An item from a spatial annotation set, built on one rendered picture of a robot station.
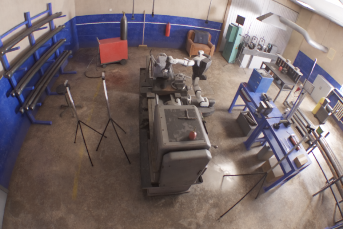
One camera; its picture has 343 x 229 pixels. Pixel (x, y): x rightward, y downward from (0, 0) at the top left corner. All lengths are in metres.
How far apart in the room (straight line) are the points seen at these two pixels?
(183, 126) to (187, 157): 0.33
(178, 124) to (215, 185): 1.60
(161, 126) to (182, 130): 0.20
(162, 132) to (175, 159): 0.28
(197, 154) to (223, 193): 1.51
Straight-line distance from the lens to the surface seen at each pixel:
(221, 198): 2.86
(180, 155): 1.47
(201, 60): 2.82
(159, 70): 2.88
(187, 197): 2.70
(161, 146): 1.45
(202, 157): 1.52
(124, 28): 4.95
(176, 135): 1.52
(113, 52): 5.03
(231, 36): 6.32
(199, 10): 6.45
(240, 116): 3.86
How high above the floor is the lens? 2.54
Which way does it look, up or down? 41 degrees down
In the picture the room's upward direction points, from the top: 10 degrees clockwise
